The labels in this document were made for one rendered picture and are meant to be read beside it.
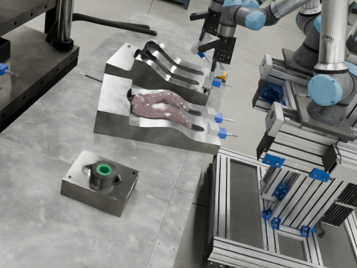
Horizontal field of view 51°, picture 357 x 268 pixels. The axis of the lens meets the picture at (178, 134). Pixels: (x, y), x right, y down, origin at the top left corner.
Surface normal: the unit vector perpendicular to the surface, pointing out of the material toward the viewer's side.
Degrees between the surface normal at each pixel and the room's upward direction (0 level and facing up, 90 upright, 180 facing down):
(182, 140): 90
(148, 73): 90
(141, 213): 0
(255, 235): 0
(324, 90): 97
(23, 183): 0
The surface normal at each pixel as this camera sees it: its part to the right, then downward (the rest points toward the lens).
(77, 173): 0.28, -0.76
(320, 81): -0.70, 0.38
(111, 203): -0.23, 0.55
